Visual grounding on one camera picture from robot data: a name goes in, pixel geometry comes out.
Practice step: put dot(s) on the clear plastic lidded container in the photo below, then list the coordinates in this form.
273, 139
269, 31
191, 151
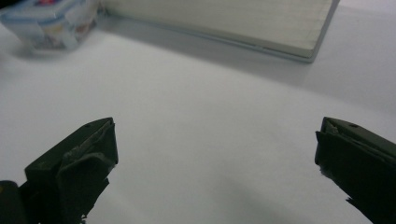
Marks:
51, 23

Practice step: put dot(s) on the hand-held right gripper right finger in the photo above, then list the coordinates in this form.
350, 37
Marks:
361, 168

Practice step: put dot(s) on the thick white book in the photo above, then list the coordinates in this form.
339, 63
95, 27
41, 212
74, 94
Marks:
224, 21

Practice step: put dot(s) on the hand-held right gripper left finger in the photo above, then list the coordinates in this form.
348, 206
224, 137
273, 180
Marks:
74, 168

